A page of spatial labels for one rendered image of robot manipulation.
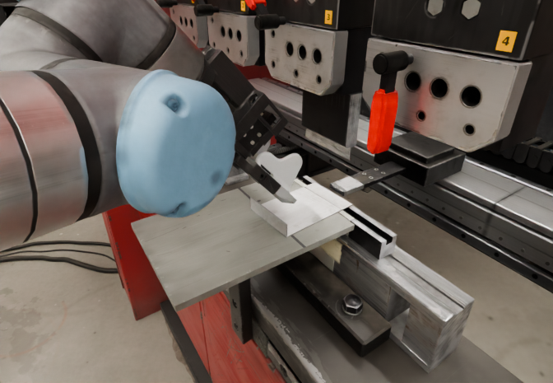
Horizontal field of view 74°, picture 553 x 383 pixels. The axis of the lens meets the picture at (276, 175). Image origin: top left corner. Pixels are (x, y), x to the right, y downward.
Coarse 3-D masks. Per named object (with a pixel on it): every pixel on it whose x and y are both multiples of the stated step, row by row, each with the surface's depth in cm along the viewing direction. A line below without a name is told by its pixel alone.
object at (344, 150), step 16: (304, 96) 55; (320, 96) 52; (336, 96) 49; (352, 96) 47; (304, 112) 56; (320, 112) 53; (336, 112) 50; (352, 112) 48; (320, 128) 54; (336, 128) 51; (352, 128) 49; (320, 144) 56; (336, 144) 53; (352, 144) 51
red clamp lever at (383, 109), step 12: (384, 60) 32; (396, 60) 32; (408, 60) 33; (384, 72) 32; (396, 72) 33; (384, 84) 33; (384, 96) 33; (396, 96) 34; (372, 108) 35; (384, 108) 34; (396, 108) 35; (372, 120) 35; (384, 120) 34; (372, 132) 36; (384, 132) 35; (372, 144) 36; (384, 144) 36
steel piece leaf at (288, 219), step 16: (304, 192) 59; (256, 208) 54; (272, 208) 55; (288, 208) 55; (304, 208) 55; (320, 208) 55; (336, 208) 55; (272, 224) 51; (288, 224) 52; (304, 224) 52
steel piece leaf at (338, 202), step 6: (306, 186) 61; (312, 186) 61; (318, 186) 61; (318, 192) 59; (324, 192) 59; (330, 192) 59; (324, 198) 58; (330, 198) 58; (336, 198) 58; (336, 204) 56; (342, 204) 56; (348, 204) 56
